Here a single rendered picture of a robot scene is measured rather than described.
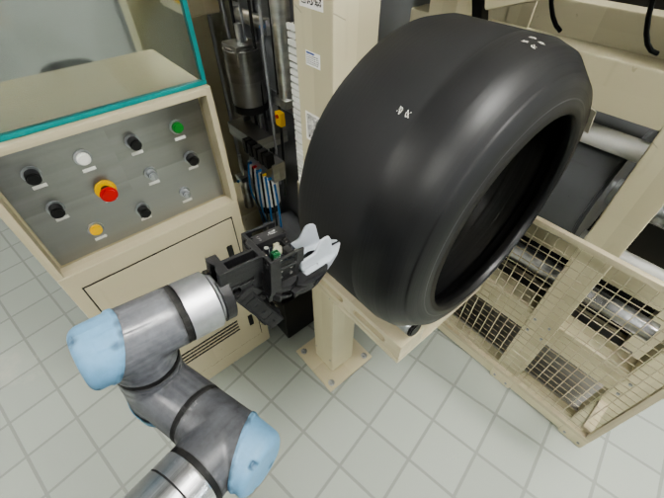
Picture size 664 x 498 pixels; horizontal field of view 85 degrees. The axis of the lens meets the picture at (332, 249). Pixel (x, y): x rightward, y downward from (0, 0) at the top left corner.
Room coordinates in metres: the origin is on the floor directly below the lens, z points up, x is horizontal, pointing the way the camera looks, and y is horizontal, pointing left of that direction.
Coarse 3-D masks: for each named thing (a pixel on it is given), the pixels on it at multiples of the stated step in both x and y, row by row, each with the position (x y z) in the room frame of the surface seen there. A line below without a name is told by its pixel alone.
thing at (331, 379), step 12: (300, 348) 0.89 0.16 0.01; (312, 348) 0.89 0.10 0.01; (360, 348) 0.89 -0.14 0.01; (312, 360) 0.83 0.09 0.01; (348, 360) 0.83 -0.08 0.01; (360, 360) 0.83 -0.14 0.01; (324, 372) 0.77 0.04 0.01; (336, 372) 0.77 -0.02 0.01; (348, 372) 0.77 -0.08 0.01; (324, 384) 0.71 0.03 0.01; (336, 384) 0.71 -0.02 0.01
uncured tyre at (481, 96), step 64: (384, 64) 0.59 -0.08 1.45; (448, 64) 0.54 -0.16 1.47; (512, 64) 0.51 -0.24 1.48; (576, 64) 0.58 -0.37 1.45; (320, 128) 0.56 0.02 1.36; (384, 128) 0.49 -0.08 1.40; (448, 128) 0.44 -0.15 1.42; (512, 128) 0.45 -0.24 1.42; (576, 128) 0.62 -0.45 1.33; (320, 192) 0.49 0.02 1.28; (384, 192) 0.42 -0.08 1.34; (448, 192) 0.39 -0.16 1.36; (512, 192) 0.76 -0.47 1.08; (384, 256) 0.37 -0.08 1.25; (448, 256) 0.67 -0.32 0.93; (384, 320) 0.40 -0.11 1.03
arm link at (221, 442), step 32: (192, 416) 0.15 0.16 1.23; (224, 416) 0.15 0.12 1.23; (256, 416) 0.15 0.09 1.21; (192, 448) 0.11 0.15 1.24; (224, 448) 0.11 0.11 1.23; (256, 448) 0.11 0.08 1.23; (160, 480) 0.08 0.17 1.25; (192, 480) 0.08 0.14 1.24; (224, 480) 0.09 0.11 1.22; (256, 480) 0.09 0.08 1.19
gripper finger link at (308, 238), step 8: (312, 224) 0.40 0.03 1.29; (304, 232) 0.39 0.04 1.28; (312, 232) 0.40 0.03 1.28; (296, 240) 0.38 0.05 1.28; (304, 240) 0.39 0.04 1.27; (312, 240) 0.40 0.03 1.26; (336, 240) 0.41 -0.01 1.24; (296, 248) 0.38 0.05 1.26; (304, 248) 0.39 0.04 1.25; (312, 248) 0.39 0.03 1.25; (304, 256) 0.37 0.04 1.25
